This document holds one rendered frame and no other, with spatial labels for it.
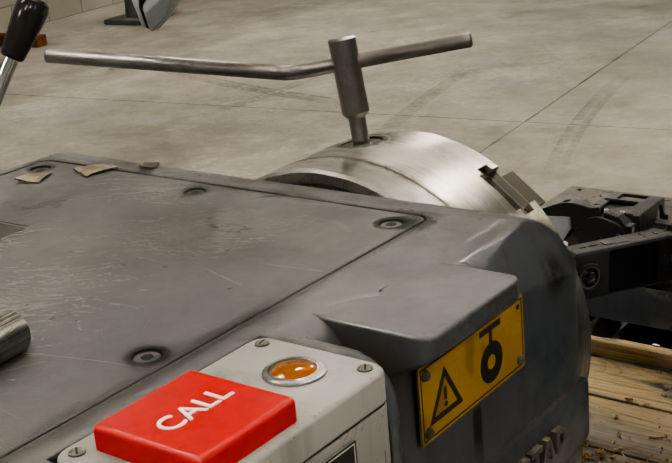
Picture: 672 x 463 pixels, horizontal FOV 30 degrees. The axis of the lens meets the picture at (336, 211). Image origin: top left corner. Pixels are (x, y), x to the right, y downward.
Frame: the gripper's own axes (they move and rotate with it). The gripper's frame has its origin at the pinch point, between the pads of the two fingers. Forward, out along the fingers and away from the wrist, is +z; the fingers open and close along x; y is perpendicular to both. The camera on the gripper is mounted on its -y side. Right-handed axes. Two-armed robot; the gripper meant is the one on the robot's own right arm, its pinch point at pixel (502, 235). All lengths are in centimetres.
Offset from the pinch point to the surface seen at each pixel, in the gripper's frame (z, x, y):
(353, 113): -1.5, 18.7, -24.8
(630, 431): -12.7, -19.1, 1.3
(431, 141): -6.3, 15.9, -21.3
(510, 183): -10.9, 11.7, -17.1
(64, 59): 17.4, 24.5, -36.8
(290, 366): -26, 18, -63
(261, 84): 401, -108, 426
